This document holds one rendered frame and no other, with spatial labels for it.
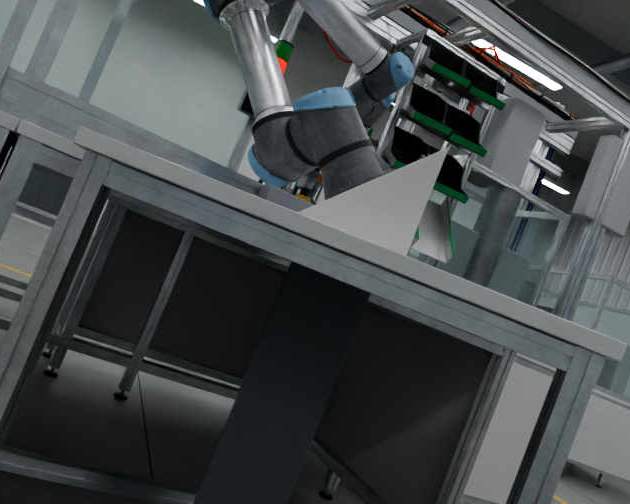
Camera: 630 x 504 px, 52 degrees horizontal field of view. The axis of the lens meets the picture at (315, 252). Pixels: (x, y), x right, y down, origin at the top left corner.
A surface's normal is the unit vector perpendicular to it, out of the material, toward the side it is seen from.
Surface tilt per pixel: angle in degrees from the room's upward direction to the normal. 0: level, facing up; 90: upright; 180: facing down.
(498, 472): 90
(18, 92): 90
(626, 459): 90
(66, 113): 90
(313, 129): 118
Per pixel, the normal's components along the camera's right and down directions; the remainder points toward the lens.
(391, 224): -0.01, -0.07
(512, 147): 0.40, 0.11
